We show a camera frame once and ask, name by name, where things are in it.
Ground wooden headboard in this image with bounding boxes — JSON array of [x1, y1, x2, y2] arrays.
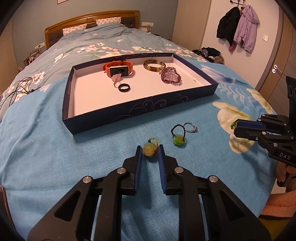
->
[[44, 10, 140, 49]]

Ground pile of dark clothes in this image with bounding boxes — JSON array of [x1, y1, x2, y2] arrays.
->
[[192, 47, 224, 65]]

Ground purple bead bracelet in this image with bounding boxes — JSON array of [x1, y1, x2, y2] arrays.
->
[[159, 66, 182, 85]]

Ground bedside clutter of bottles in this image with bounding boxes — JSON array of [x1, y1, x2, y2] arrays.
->
[[23, 47, 43, 67]]

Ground green bead cord ring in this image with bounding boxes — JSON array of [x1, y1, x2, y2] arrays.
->
[[171, 125, 186, 146]]

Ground wooden door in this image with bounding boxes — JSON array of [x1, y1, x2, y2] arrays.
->
[[254, 5, 296, 112]]

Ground orange smart band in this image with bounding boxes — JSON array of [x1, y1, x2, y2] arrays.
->
[[103, 61, 133, 77]]

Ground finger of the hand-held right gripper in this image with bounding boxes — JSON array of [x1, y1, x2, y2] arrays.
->
[[233, 127, 264, 142], [237, 119, 266, 130]]

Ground black cables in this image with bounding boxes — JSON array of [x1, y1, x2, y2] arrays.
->
[[0, 77, 34, 109]]

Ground dark blue cardboard box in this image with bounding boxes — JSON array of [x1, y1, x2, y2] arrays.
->
[[62, 53, 219, 135]]

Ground black wall coat rack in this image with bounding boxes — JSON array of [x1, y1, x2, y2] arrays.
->
[[228, 0, 247, 10]]

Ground beige wardrobe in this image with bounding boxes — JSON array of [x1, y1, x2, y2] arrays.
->
[[172, 0, 212, 50]]

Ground amber bangle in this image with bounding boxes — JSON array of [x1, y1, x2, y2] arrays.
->
[[143, 59, 166, 72]]

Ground silver ring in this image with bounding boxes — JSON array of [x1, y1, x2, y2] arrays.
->
[[183, 122, 198, 133]]

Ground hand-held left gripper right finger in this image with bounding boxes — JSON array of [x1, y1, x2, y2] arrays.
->
[[158, 144, 271, 241]]

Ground purple jacket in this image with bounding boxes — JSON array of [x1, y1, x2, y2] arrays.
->
[[233, 5, 260, 52]]

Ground person's right hand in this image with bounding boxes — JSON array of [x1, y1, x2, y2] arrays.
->
[[277, 162, 296, 184]]

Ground wooden bed with floral duvet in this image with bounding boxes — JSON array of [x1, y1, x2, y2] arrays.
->
[[0, 22, 208, 121]]

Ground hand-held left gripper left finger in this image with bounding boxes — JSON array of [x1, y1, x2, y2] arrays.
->
[[27, 145, 143, 241]]

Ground black jacket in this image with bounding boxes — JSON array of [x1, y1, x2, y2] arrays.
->
[[216, 6, 242, 45]]

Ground yellow-green bead pendant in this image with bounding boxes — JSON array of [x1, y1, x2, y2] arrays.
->
[[143, 138, 160, 159]]

